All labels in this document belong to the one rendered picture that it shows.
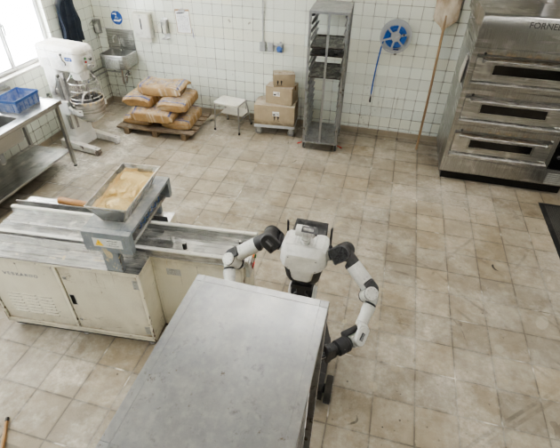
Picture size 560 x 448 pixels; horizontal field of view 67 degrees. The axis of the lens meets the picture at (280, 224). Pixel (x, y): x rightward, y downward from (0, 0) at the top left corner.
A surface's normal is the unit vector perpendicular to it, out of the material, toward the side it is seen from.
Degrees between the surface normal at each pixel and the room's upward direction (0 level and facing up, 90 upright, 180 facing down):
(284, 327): 0
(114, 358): 0
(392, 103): 90
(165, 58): 90
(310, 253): 46
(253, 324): 0
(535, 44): 90
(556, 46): 90
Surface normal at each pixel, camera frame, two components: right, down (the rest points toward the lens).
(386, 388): 0.02, -0.78
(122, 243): -0.16, 0.61
